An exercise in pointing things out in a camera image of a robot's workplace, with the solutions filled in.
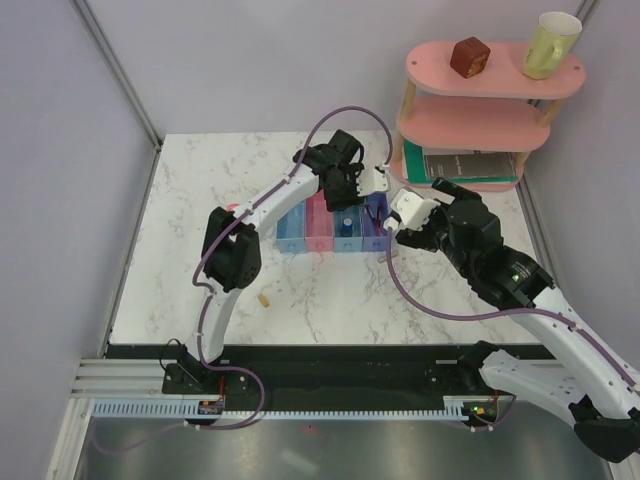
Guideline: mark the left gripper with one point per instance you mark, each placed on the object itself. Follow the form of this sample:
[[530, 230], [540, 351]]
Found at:
[[353, 199]]

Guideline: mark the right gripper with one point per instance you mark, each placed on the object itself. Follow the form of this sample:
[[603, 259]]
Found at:
[[422, 238]]

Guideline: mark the blue cap stamp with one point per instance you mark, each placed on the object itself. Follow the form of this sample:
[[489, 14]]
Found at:
[[346, 229]]

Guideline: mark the pink drawer bin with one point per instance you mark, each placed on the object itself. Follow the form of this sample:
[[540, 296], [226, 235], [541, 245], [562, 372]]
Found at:
[[319, 233]]

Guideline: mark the cyan drawer bin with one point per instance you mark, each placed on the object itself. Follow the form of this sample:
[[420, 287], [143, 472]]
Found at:
[[348, 244]]

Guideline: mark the light blue drawer bin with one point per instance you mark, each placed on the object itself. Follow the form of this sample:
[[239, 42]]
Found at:
[[290, 231]]

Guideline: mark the purple drawer bin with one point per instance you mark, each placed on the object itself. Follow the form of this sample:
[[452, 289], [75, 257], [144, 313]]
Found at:
[[374, 238]]

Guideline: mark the white chalk stick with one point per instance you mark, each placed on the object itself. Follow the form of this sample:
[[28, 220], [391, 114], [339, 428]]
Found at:
[[385, 255]]

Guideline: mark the yellow eraser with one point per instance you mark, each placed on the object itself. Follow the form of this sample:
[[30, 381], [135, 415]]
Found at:
[[264, 300]]

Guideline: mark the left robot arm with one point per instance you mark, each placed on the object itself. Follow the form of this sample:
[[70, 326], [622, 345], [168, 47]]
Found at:
[[231, 253]]

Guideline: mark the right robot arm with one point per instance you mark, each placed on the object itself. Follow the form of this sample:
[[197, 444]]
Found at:
[[601, 399]]

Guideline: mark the green folder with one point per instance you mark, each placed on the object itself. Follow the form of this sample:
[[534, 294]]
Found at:
[[415, 164]]

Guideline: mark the dark setup guide booklet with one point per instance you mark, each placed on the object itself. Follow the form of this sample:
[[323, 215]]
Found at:
[[471, 167]]

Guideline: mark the pink three tier shelf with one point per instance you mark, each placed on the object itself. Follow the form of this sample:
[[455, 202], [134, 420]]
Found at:
[[498, 110]]

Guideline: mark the brown cube box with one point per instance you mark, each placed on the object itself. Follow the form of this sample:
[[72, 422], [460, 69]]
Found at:
[[469, 57]]

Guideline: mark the yellow green mug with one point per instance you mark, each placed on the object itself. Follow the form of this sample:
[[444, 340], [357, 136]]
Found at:
[[553, 38]]

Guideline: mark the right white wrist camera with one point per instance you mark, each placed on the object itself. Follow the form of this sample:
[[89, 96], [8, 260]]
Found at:
[[408, 210]]

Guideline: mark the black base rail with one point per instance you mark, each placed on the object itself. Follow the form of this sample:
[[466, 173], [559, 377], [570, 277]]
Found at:
[[364, 377]]

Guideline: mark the white cable duct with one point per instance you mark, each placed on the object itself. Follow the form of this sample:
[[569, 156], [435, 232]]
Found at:
[[195, 409]]

